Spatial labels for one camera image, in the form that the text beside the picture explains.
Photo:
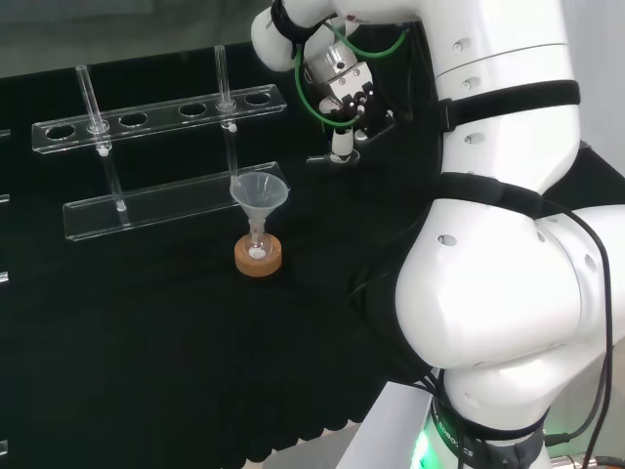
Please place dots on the clear acrylic funnel stand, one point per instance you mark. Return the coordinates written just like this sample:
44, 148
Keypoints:
161, 117

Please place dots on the small round-bottom glass flask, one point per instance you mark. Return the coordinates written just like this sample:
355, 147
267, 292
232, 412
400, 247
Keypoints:
257, 249

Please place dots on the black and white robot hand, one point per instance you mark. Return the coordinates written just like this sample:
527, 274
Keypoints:
356, 102

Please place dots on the translucent plastic funnel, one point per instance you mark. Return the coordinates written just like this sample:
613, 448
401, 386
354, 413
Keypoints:
259, 190

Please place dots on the pale white board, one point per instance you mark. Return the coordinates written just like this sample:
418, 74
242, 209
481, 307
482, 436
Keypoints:
386, 425

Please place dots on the black table cloth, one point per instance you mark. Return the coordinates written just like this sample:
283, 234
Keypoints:
146, 342

